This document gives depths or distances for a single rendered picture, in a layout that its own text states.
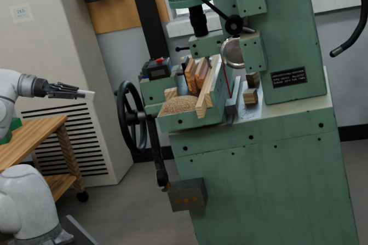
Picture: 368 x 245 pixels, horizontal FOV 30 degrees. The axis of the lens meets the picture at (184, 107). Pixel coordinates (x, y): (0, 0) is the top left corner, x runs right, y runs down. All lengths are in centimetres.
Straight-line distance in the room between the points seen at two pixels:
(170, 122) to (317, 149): 51
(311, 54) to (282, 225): 63
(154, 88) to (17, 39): 163
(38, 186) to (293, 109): 88
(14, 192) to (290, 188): 94
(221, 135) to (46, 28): 177
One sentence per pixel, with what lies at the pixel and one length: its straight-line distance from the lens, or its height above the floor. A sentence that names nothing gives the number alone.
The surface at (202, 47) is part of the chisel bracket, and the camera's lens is 247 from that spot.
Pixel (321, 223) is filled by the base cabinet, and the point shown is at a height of 36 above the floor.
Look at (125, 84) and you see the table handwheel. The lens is 260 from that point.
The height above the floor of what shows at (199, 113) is 92.
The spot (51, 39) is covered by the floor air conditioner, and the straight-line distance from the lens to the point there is 391.
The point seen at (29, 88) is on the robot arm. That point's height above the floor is 101.
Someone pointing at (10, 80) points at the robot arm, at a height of 105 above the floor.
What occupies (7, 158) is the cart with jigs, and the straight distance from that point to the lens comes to 353.
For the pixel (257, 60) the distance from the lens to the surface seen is 230.
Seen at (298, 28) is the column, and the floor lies 105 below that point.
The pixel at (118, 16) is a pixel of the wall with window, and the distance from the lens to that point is 402.
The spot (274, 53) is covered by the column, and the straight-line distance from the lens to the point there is 238.
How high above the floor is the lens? 166
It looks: 19 degrees down
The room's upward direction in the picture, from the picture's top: 15 degrees counter-clockwise
